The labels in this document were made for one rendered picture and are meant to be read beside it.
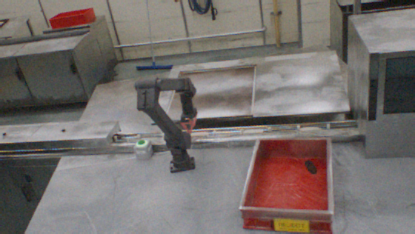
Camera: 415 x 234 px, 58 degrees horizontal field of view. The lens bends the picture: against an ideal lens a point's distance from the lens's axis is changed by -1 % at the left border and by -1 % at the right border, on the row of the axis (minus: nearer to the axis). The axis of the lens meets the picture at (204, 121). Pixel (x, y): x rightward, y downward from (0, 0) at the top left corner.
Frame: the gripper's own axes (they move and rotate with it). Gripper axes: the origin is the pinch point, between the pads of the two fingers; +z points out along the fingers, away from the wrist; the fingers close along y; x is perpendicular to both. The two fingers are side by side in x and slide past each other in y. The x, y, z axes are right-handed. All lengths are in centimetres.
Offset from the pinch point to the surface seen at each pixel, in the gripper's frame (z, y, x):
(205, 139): 4.5, 4.2, 7.6
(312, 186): 10, 38, 57
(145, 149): 3.4, 14.0, -21.1
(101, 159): 9, 12, -48
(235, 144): 6.5, 6.3, 22.6
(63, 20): -21, -289, -233
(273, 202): 11, 47, 42
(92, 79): 43, -226, -180
